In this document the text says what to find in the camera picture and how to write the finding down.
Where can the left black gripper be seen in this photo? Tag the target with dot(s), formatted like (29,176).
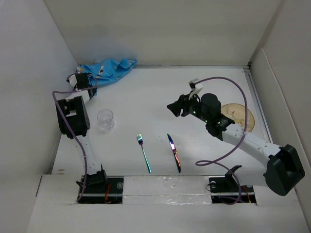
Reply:
(94,91)

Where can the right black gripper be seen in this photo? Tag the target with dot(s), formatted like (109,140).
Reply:
(176,107)

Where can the blue patterned cloth placemat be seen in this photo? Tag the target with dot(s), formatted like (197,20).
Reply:
(107,72)

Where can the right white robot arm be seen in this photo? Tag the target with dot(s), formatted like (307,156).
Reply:
(283,169)

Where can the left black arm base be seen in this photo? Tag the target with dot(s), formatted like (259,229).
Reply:
(111,193)

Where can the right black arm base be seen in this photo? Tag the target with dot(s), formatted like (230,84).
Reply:
(224,189)

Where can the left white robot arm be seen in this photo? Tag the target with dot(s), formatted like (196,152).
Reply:
(74,122)

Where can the iridescent knife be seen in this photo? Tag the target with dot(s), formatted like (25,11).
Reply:
(174,150)

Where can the iridescent fork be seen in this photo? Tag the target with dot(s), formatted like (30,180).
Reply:
(140,142)

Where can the clear plastic cup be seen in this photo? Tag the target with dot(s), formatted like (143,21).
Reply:
(106,120)

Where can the beige floral plate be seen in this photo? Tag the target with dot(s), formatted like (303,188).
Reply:
(236,112)

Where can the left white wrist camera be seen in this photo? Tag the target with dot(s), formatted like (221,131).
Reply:
(73,81)

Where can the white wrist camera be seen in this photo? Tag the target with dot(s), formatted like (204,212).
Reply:
(73,81)
(195,88)

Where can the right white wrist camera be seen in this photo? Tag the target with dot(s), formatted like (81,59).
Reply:
(195,88)

